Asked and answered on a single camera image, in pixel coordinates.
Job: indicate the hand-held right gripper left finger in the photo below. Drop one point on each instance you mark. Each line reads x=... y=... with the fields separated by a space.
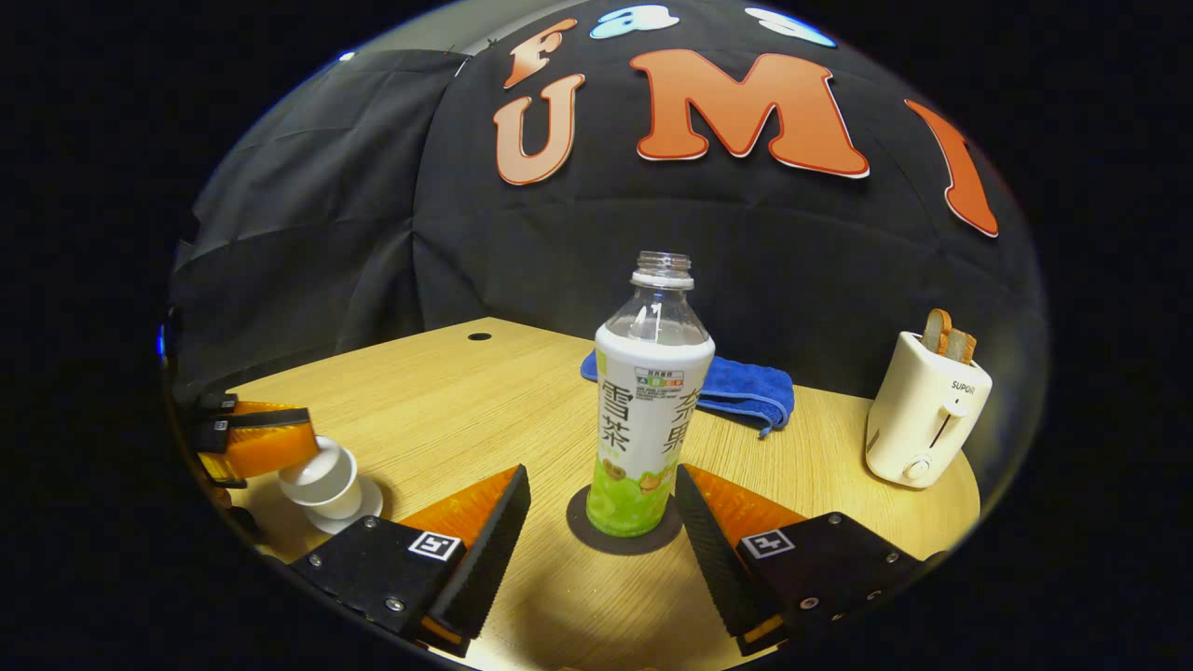
x=485 y=559

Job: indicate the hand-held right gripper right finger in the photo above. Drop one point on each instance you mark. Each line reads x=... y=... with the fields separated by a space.
x=722 y=568

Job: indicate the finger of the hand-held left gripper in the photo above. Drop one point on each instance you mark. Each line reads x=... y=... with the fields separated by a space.
x=270 y=452
x=266 y=418

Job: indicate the dark brown round coaster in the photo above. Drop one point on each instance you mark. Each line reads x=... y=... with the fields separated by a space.
x=643 y=546

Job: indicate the white teacup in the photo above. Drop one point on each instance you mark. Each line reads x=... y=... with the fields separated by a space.
x=340 y=499

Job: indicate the clear water bottle white label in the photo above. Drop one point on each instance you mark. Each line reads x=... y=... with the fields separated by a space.
x=648 y=419

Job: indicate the white saucer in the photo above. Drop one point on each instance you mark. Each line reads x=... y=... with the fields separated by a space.
x=371 y=508

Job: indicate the blue folded towel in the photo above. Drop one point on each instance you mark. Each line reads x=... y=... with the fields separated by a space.
x=746 y=387

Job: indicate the cream toaster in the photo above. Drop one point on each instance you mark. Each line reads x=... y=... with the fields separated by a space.
x=918 y=419

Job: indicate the toast bread slice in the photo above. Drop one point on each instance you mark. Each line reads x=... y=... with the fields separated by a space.
x=937 y=331
x=962 y=347

